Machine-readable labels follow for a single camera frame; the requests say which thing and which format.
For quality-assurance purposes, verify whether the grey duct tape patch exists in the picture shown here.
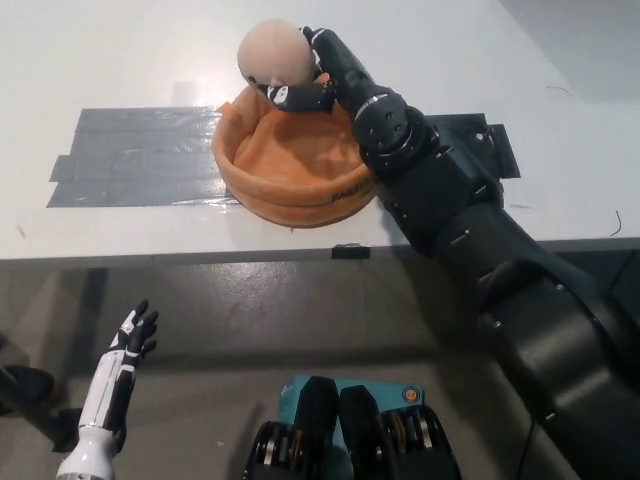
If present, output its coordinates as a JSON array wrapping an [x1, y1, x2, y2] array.
[[46, 107, 242, 210]]

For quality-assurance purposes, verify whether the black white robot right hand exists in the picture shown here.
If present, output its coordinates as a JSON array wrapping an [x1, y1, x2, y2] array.
[[263, 25, 384, 120]]

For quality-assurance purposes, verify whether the dark table leg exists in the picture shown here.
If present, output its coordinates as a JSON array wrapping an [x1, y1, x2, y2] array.
[[83, 268, 110, 351]]

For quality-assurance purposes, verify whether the black tape square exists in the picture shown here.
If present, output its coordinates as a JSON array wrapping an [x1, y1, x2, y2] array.
[[423, 113, 522, 182]]

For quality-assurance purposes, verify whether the black floor block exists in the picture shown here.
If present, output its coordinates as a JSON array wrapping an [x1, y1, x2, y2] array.
[[48, 406, 84, 452]]

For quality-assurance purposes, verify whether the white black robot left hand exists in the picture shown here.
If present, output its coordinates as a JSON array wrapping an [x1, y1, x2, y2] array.
[[76, 299, 161, 432]]

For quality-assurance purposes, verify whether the black teal robot torso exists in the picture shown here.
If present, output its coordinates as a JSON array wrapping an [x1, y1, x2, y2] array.
[[241, 374, 462, 480]]

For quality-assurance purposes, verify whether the beige plush dumpling toy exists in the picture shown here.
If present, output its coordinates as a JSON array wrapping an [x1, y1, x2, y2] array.
[[235, 24, 316, 92]]

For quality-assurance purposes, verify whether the black shoe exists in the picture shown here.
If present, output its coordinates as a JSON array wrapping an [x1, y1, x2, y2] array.
[[0, 363, 56, 417]]

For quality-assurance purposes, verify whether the orange soft round basket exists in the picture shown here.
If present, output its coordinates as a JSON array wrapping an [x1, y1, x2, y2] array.
[[212, 72, 377, 231]]

